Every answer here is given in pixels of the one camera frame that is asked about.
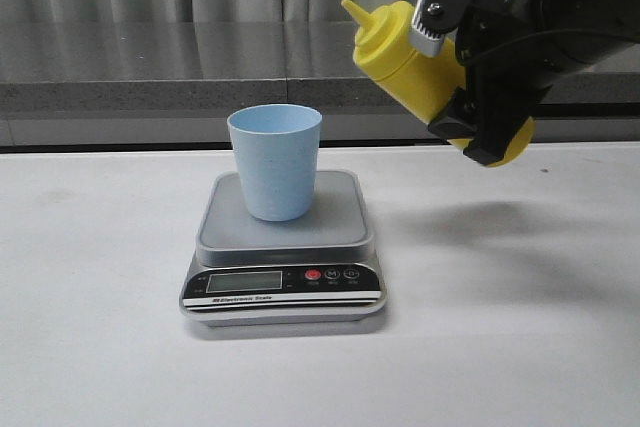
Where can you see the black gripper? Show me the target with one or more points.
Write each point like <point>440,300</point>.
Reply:
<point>500,43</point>

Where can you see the yellow squeeze bottle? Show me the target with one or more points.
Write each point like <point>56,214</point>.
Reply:
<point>422,85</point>

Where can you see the light blue plastic cup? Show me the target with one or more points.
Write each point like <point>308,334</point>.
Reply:
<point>275,148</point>

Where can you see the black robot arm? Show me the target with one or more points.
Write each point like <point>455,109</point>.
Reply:
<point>583,32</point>

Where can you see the silver digital kitchen scale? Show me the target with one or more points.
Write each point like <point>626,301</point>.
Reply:
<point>320,267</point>

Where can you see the grey stone counter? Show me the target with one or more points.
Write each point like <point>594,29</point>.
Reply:
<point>153,85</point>

